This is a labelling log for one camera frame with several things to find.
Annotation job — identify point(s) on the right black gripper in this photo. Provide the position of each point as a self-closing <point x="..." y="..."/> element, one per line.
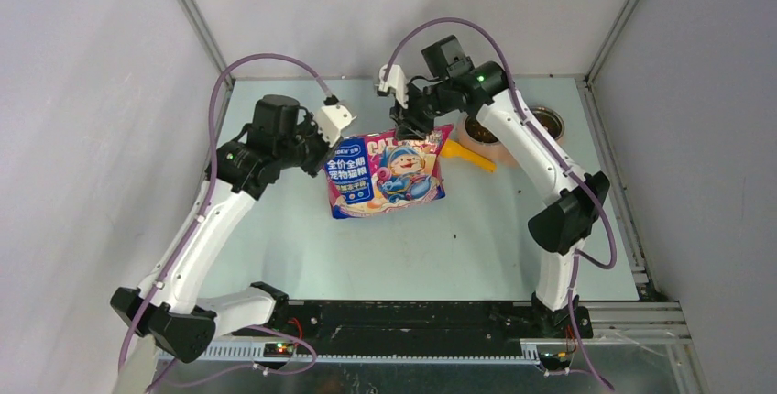
<point x="408" y="124"/>

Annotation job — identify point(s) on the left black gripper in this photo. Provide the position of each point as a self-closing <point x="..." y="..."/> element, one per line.
<point x="309" y="124"/>

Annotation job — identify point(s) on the yellow plastic scoop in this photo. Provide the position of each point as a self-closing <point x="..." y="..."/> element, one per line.
<point x="453" y="150"/>

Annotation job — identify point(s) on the colourful pet food bag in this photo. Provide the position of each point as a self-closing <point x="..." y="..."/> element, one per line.
<point x="376" y="173"/>

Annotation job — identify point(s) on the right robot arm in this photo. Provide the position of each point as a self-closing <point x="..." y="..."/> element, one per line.
<point x="573" y="198"/>

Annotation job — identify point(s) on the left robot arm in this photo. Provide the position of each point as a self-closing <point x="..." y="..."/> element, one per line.
<point x="166" y="305"/>

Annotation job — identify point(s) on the brown pet food kibble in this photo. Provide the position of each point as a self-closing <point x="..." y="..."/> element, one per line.
<point x="482" y="131"/>

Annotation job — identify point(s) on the left steel bowl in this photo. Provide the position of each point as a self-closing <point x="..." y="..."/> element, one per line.
<point x="482" y="131"/>

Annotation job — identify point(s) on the steel bowl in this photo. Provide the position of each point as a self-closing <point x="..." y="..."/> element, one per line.
<point x="550" y="121"/>
<point x="482" y="131"/>

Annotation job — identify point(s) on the right steel bowl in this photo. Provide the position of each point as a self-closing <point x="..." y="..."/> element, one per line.
<point x="550" y="121"/>

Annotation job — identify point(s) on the left electronics board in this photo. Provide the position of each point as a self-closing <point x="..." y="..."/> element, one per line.
<point x="278" y="350"/>

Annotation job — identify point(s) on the electronics board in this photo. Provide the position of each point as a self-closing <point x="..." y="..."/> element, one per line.
<point x="555" y="364"/>
<point x="278" y="350"/>

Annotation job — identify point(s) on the right electronics board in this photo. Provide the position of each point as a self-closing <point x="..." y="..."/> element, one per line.
<point x="555" y="364"/>

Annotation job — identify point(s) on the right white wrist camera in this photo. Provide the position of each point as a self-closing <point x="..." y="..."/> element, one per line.
<point x="392" y="80"/>

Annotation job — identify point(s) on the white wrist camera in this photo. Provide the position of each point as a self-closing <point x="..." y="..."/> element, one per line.
<point x="332" y="121"/>
<point x="392" y="80"/>

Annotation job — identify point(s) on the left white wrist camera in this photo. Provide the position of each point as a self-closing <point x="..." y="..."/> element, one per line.
<point x="332" y="121"/>

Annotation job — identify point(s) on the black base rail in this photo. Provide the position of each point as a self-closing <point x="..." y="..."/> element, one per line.
<point x="426" y="329"/>

